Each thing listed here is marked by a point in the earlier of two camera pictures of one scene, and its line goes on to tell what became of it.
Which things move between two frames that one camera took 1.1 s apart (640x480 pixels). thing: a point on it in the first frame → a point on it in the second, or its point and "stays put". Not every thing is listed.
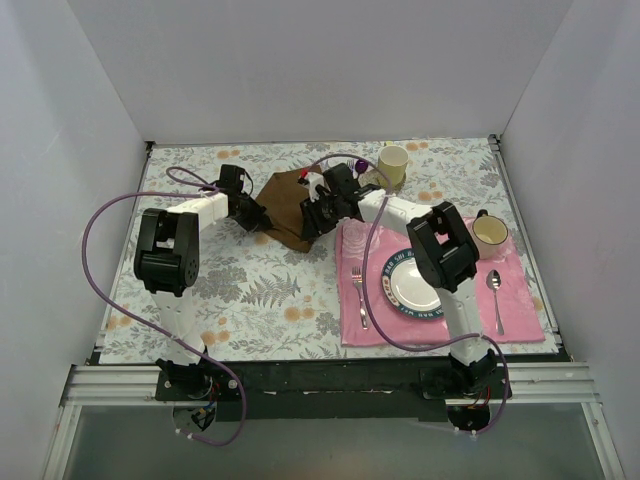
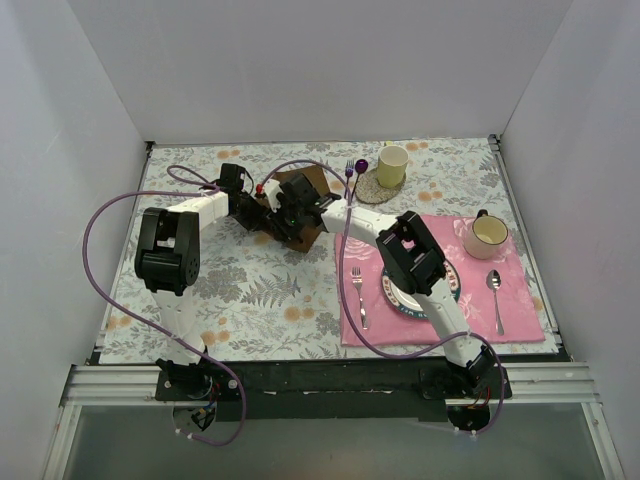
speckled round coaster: x=371 y=176 stays put
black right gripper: x=314 y=220 → x=285 y=214
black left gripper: x=255 y=218 stays put
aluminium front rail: x=556 y=382 stays put
